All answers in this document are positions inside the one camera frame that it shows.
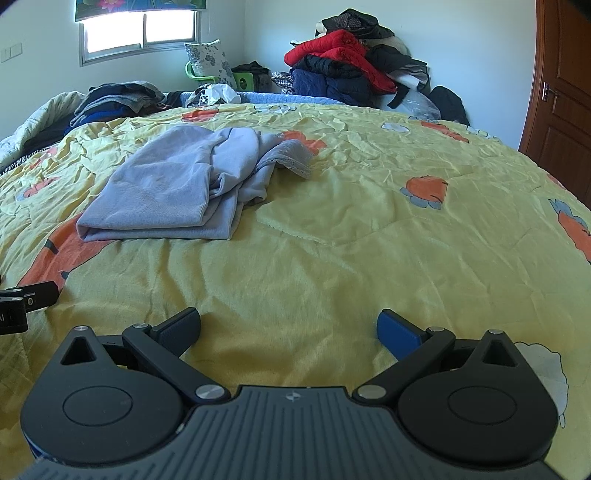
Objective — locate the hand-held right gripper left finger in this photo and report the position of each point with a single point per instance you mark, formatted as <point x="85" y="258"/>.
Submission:
<point x="178" y="330"/>

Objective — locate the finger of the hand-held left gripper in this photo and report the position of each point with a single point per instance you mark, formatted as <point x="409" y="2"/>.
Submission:
<point x="41" y="295"/>

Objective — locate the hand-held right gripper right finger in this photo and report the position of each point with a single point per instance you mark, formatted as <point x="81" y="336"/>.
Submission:
<point x="397" y="332"/>

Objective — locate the lavender long-sleeve shirt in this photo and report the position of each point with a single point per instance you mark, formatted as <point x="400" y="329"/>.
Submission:
<point x="157" y="184"/>

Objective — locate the pile of dark clothes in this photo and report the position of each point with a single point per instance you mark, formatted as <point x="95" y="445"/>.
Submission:
<point x="120" y="99"/>

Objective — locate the yellow printed quilt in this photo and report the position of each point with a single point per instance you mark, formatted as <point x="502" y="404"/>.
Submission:
<point x="369" y="240"/>

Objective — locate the striped bed sheet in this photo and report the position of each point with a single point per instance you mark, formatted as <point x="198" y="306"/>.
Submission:
<point x="18" y="161"/>

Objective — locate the white floral quilt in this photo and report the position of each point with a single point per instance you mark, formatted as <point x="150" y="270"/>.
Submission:
<point x="32" y="120"/>

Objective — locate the clear plastic bag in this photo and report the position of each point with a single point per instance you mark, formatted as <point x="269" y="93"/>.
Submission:
<point x="415" y="106"/>

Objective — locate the black backpack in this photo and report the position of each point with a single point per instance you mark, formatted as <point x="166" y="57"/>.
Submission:
<point x="450" y="106"/>

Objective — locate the white crumpled plastic bag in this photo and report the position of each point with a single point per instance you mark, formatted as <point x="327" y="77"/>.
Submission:
<point x="219" y="93"/>

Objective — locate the green plastic chair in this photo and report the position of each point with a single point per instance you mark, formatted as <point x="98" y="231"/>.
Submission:
<point x="242" y="82"/>

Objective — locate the blue knitted blanket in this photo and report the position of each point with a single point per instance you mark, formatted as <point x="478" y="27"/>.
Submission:
<point x="286" y="98"/>

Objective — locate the navy padded jacket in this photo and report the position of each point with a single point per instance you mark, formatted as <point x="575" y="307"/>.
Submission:
<point x="318" y="83"/>

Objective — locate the black and white garment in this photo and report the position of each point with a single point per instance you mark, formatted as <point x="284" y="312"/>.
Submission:
<point x="397" y="64"/>

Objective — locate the houndstooth cloth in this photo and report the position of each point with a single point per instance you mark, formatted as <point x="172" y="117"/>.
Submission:
<point x="282" y="82"/>

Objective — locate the black fabric bag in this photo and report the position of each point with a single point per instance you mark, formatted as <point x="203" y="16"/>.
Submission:
<point x="254" y="71"/>

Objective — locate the grey patterned pillow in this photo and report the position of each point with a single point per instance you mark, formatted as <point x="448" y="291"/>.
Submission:
<point x="210" y="62"/>

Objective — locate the window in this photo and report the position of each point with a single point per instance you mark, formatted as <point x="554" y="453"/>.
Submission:
<point x="124" y="37"/>

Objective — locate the brown wooden door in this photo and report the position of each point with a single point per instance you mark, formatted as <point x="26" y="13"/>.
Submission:
<point x="563" y="115"/>

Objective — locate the cream fleece garment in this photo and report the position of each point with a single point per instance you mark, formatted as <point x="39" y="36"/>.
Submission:
<point x="392" y="46"/>

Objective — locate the red jacket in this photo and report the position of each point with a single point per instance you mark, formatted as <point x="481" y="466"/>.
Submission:
<point x="341" y="50"/>

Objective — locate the floral window blind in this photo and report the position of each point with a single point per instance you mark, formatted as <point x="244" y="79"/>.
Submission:
<point x="138" y="4"/>

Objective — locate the black patterned garment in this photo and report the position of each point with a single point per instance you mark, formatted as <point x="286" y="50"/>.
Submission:
<point x="355" y="23"/>

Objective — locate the white wall switch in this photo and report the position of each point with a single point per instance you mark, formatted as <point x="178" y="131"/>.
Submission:
<point x="11" y="52"/>

